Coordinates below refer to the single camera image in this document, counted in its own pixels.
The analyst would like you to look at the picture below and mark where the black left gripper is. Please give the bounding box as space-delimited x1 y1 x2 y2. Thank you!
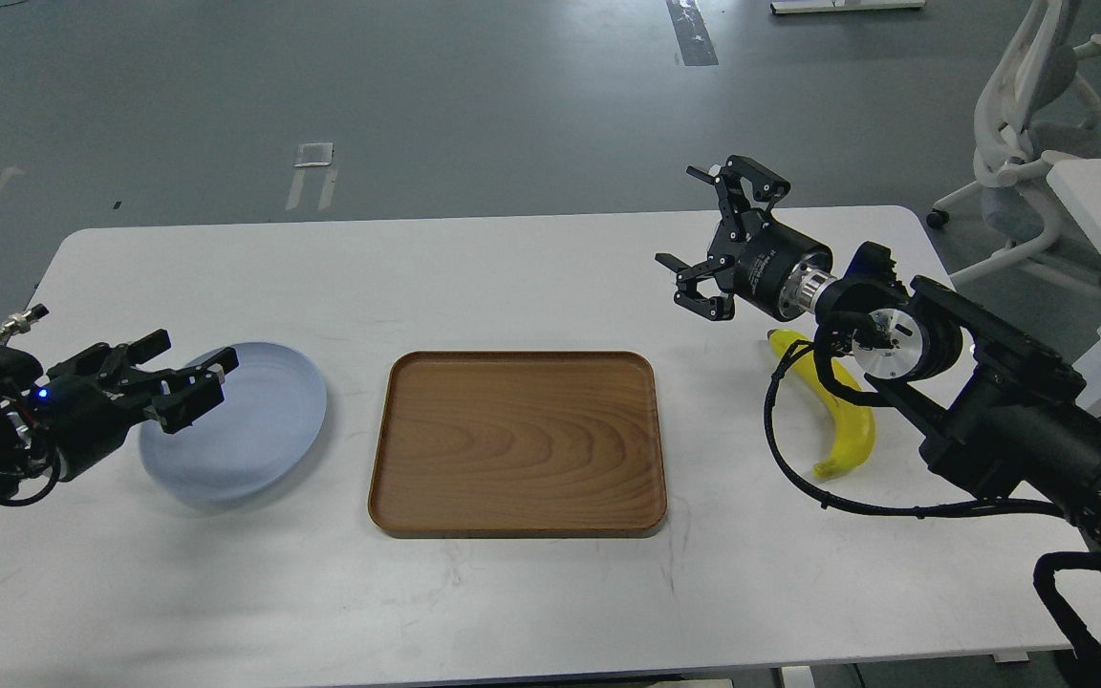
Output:
32 330 239 481

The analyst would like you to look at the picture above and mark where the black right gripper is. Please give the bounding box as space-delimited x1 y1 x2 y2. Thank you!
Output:
655 156 833 323

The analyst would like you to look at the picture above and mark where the light blue plate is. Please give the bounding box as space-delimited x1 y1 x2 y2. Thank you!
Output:
140 341 328 504

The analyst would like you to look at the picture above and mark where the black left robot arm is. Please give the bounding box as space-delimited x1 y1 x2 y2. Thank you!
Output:
0 304 239 506

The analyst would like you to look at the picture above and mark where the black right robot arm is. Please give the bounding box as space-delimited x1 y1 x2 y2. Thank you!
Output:
656 156 1101 663

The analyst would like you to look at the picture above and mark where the yellow banana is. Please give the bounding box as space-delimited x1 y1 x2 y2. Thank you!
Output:
764 328 877 484

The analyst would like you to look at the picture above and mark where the brown wooden tray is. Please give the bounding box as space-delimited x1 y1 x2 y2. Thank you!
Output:
367 350 668 537

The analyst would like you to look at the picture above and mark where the white office chair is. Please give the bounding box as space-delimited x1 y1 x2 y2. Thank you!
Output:
926 1 1101 295

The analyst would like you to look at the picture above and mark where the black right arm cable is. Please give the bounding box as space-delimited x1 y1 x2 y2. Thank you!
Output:
765 339 1068 521

